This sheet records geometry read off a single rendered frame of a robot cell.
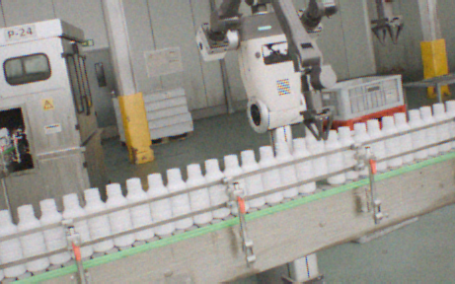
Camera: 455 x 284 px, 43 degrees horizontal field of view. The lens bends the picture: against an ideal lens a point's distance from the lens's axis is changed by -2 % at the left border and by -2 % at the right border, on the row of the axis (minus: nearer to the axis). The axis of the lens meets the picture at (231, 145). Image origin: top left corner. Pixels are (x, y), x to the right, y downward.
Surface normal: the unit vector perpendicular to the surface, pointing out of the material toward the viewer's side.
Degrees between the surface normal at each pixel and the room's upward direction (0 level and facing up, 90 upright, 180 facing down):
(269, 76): 90
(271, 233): 90
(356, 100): 90
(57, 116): 90
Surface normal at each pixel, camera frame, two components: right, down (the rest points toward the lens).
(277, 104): 0.42, 0.07
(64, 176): 0.12, 0.13
